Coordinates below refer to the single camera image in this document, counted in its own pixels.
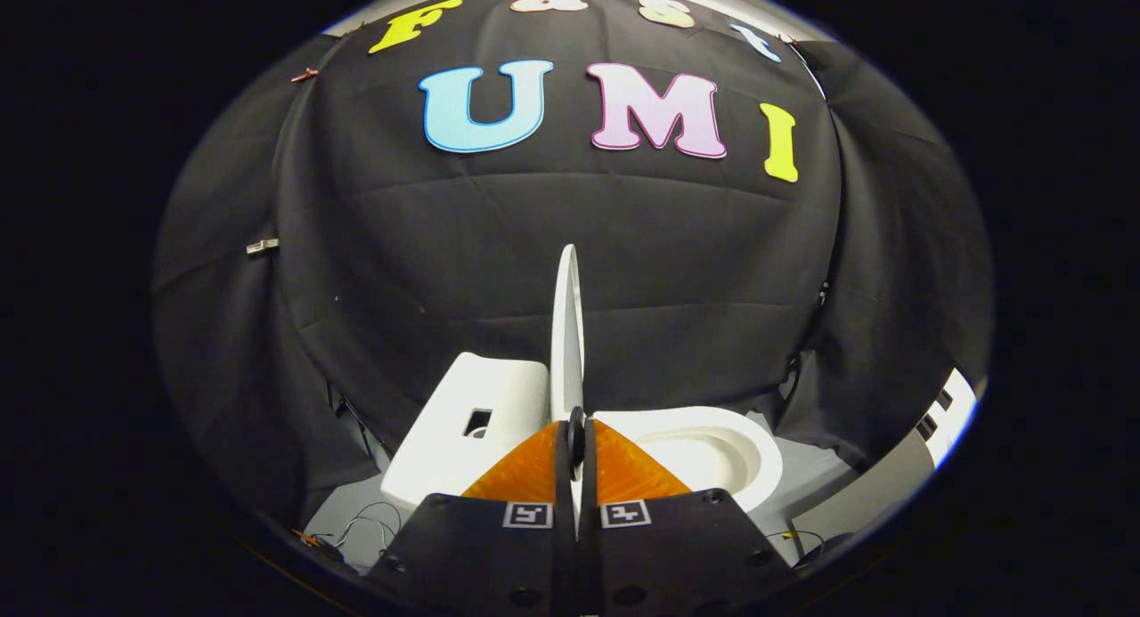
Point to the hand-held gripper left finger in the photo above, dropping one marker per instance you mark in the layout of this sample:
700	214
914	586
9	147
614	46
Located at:
481	555

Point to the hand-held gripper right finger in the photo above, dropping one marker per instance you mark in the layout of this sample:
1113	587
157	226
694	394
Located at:
677	555

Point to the white toilet lid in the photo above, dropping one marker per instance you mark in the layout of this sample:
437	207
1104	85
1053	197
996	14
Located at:
565	332

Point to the white toilet seat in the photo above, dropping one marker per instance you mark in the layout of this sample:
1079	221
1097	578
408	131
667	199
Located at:
757	457

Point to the white toilet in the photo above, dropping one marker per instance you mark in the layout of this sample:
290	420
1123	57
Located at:
499	385

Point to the black backdrop cloth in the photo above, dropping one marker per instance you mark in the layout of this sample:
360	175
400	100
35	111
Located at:
534	243

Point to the small silver clip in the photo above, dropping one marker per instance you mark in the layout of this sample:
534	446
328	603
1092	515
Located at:
262	246

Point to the small red clip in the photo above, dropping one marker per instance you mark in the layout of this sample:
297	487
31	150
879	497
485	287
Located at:
304	74

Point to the slotted metal frame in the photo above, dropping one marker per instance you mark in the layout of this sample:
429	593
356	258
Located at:
953	412

